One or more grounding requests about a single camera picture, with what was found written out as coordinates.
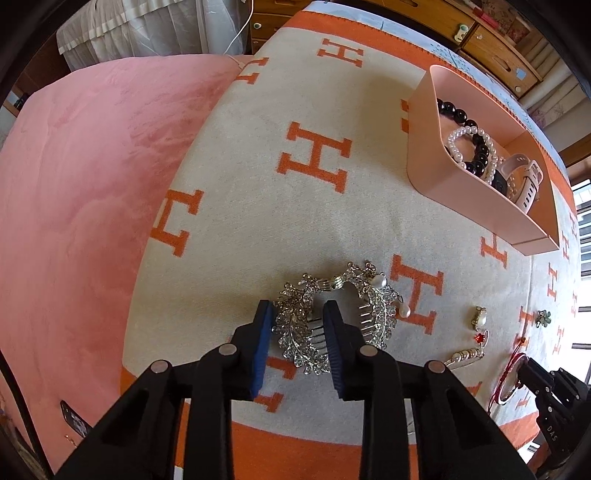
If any red string bracelet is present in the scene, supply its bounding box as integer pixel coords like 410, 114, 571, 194
486, 336, 530, 414

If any small green flower brooch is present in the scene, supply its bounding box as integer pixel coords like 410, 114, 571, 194
535, 310, 552, 328

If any silver rhinestone leaf hair comb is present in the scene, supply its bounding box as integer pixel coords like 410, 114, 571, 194
273, 261, 412, 375

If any black bead bracelet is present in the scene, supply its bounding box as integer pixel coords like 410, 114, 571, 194
435, 97, 496, 180

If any large white pearl bracelet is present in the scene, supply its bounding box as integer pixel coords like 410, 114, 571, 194
445, 125, 500, 183

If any pink jewelry tray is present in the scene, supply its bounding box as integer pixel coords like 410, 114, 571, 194
407, 66, 559, 255

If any pearl safety pin brooch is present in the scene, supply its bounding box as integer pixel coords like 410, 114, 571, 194
444, 348, 485, 370

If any round pearl earring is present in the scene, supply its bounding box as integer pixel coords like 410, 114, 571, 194
471, 306, 487, 331

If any orange H pattern blanket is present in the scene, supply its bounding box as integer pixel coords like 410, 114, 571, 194
119, 9, 583, 480

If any pink bed cover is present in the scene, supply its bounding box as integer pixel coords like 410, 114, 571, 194
1, 55, 243, 468

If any wooden desk with drawers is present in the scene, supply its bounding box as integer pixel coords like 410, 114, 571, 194
248, 0, 544, 99

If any white lace covered piano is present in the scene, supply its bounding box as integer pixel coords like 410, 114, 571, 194
56, 0, 253, 71

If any white charger cable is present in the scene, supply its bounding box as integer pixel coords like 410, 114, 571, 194
223, 0, 257, 57

